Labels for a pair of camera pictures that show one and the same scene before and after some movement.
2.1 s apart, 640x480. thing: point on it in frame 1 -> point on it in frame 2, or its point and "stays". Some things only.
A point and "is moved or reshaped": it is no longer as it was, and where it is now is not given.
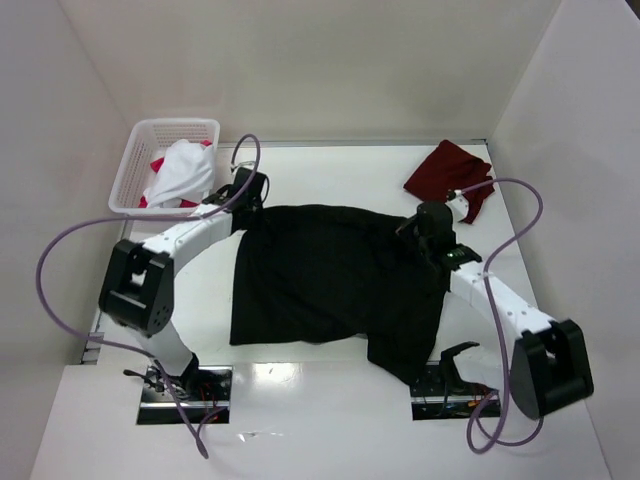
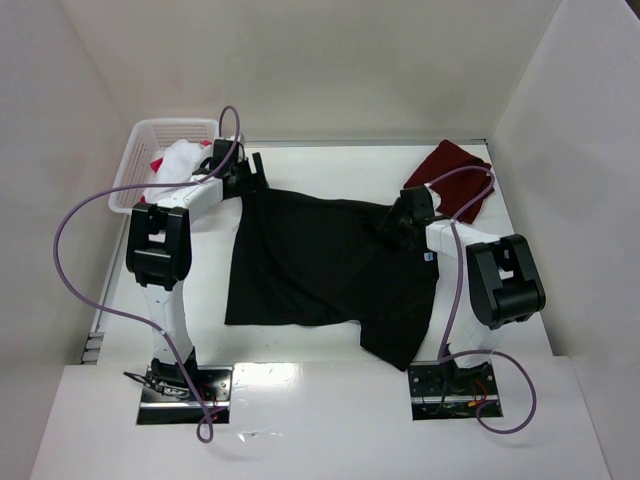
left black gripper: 248,215 -> 249,176
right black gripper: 420,240 -> 395,226
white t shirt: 187,172 stays
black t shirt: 309,274 is moved or reshaped
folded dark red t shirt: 450,167 stays
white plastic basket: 147,141 stays
